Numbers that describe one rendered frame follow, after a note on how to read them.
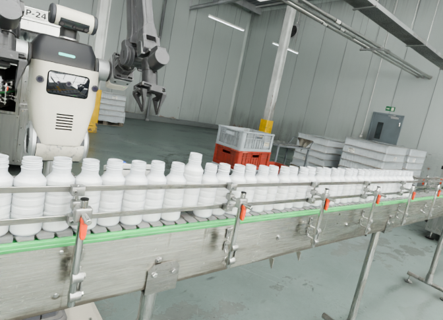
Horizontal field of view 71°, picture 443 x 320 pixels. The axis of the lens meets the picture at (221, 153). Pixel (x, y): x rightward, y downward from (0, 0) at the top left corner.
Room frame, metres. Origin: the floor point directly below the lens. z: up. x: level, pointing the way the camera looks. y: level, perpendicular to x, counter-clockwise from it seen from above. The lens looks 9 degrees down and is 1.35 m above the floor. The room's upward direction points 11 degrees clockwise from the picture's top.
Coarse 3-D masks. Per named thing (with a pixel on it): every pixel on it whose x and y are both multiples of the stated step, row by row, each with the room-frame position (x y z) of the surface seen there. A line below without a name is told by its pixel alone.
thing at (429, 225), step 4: (440, 176) 4.53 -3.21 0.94; (440, 184) 4.49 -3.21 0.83; (440, 216) 4.38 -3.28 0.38; (428, 220) 4.48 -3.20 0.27; (432, 220) 4.44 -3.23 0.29; (436, 220) 4.41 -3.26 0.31; (440, 220) 4.37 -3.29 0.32; (428, 224) 4.47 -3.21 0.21; (432, 224) 4.43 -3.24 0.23; (436, 224) 4.39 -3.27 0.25; (440, 224) 4.36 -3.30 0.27; (428, 228) 4.45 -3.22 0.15; (432, 228) 4.42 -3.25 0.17; (436, 228) 4.38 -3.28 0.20; (440, 228) 4.35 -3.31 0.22; (432, 232) 4.47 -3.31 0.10; (436, 232) 4.39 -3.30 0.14; (440, 232) 4.34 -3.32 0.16; (428, 236) 4.48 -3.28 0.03
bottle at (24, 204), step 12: (24, 156) 0.62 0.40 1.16; (36, 156) 0.64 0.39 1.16; (24, 168) 0.61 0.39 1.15; (36, 168) 0.62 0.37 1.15; (24, 180) 0.60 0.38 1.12; (36, 180) 0.61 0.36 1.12; (12, 204) 0.61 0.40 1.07; (24, 204) 0.60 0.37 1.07; (36, 204) 0.61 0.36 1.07; (12, 216) 0.60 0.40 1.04; (24, 216) 0.60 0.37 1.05; (36, 216) 0.62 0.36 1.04; (12, 228) 0.60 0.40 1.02; (24, 228) 0.60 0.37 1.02; (36, 228) 0.62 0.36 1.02
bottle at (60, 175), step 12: (60, 156) 0.68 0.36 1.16; (60, 168) 0.65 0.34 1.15; (48, 180) 0.64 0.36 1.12; (60, 180) 0.65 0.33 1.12; (72, 180) 0.67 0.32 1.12; (48, 192) 0.64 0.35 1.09; (60, 192) 0.64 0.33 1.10; (48, 204) 0.64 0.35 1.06; (60, 204) 0.65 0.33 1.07; (48, 228) 0.64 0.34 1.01; (60, 228) 0.65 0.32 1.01
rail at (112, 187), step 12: (432, 180) 2.17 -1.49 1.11; (0, 192) 0.57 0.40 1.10; (12, 192) 0.58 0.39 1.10; (24, 192) 0.59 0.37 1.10; (36, 192) 0.61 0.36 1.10; (396, 192) 1.80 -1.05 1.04; (408, 192) 1.92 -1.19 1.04; (252, 204) 1.02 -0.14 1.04; (264, 204) 1.06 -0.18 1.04; (48, 216) 0.62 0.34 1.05; (60, 216) 0.64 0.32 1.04; (96, 216) 0.69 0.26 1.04; (108, 216) 0.71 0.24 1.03
